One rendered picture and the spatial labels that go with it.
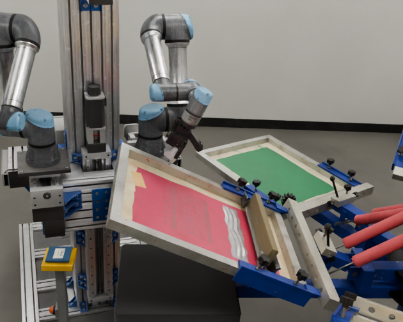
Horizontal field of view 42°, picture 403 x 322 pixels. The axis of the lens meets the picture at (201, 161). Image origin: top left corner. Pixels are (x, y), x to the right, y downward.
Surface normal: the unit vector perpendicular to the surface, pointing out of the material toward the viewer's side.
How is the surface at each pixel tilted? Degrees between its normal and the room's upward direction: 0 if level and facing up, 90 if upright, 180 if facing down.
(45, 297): 0
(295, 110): 90
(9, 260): 0
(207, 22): 90
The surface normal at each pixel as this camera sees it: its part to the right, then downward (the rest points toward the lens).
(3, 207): 0.07, -0.89
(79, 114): 0.31, 0.45
